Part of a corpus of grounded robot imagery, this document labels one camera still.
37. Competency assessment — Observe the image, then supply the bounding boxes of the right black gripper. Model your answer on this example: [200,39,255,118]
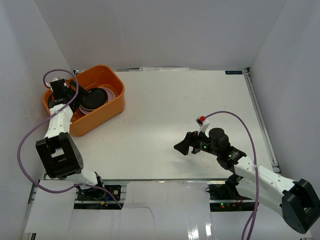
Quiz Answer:
[174,127,220,157]

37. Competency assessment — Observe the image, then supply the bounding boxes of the black plate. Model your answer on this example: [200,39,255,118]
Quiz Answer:
[81,87,109,111]

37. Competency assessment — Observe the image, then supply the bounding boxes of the pink plastic plate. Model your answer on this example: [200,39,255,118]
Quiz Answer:
[79,87,116,115]

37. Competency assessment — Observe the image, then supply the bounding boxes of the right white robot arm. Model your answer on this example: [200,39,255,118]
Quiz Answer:
[174,128,320,234]

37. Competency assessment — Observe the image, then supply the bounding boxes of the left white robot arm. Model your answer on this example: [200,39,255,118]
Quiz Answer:
[35,78,106,200]

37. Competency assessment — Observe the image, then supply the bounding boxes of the orange plastic bin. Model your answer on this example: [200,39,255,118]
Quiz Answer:
[43,65,126,137]

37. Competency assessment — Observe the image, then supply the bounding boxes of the white paper sheets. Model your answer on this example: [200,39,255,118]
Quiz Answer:
[139,67,189,72]

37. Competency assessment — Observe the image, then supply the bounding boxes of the blue label sticker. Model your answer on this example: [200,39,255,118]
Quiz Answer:
[225,70,243,75]

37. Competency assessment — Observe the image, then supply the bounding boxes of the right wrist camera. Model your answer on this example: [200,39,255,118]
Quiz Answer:
[195,116,210,135]

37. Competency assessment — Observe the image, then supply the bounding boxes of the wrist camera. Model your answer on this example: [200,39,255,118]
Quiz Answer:
[195,116,210,135]
[43,77,60,92]

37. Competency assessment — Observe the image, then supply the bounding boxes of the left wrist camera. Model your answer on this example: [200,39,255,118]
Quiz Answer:
[43,77,60,92]

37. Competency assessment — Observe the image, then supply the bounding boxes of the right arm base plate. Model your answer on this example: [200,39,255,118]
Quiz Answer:
[205,184,255,213]

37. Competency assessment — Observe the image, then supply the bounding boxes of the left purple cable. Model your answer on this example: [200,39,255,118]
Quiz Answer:
[16,68,123,210]

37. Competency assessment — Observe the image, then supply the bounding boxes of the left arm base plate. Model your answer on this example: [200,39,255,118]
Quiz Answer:
[76,184,122,206]

